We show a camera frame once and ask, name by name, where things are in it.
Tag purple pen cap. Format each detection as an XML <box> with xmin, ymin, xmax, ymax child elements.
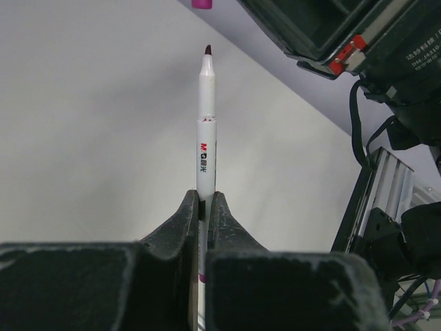
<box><xmin>191</xmin><ymin>0</ymin><xmax>213</xmax><ymax>10</ymax></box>

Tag purple pen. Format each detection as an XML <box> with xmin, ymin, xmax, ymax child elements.
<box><xmin>196</xmin><ymin>44</ymin><xmax>218</xmax><ymax>325</ymax></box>

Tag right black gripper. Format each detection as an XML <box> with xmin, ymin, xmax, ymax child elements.
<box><xmin>238</xmin><ymin>1</ymin><xmax>440</xmax><ymax>110</ymax></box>

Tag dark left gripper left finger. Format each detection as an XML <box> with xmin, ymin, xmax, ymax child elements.
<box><xmin>1</xmin><ymin>190</ymin><xmax>198</xmax><ymax>330</ymax></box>

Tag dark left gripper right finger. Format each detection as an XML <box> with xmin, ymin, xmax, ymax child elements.
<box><xmin>205</xmin><ymin>192</ymin><xmax>391</xmax><ymax>330</ymax></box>

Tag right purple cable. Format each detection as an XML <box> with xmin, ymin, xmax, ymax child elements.
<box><xmin>389</xmin><ymin>275</ymin><xmax>441</xmax><ymax>331</ymax></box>

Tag aluminium frame rail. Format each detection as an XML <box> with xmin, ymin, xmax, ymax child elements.
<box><xmin>330</xmin><ymin>146</ymin><xmax>441</xmax><ymax>256</ymax></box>

